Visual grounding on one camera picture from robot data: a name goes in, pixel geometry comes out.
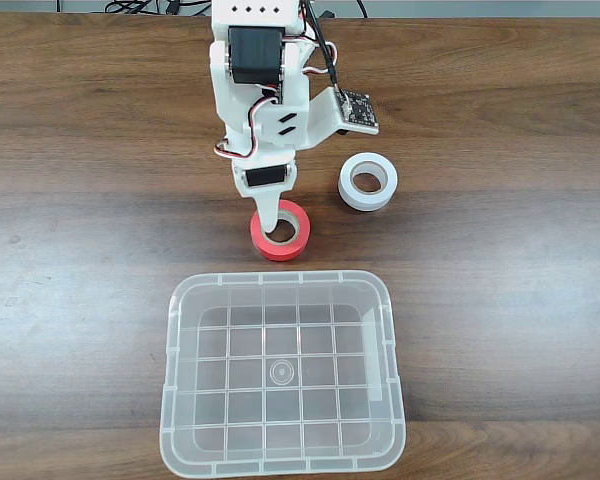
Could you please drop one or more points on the red tape roll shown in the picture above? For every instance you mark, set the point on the red tape roll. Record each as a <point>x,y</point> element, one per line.
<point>280,252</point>

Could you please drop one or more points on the clear plastic storage box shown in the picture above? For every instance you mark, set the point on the clear plastic storage box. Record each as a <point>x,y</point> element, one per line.
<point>280,375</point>

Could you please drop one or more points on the white tape roll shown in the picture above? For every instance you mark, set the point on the white tape roll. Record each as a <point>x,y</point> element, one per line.
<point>365,200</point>

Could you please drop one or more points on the camera circuit board, white mount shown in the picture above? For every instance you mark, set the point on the camera circuit board, white mount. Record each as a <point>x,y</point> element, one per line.
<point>357,110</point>

